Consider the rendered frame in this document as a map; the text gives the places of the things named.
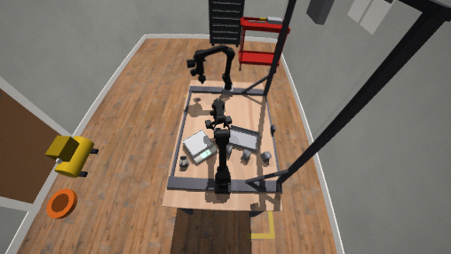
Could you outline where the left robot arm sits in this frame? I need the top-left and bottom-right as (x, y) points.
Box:
(210, 98), (231, 189)

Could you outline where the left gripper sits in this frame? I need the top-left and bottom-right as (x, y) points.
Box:
(205, 115), (232, 130)

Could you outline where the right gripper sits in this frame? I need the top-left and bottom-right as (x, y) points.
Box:
(197, 67), (206, 84)

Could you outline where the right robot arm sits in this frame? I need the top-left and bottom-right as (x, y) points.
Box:
(186, 44), (235, 90)

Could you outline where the white digital scale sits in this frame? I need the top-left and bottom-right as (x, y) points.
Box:
(182, 130), (217, 164)

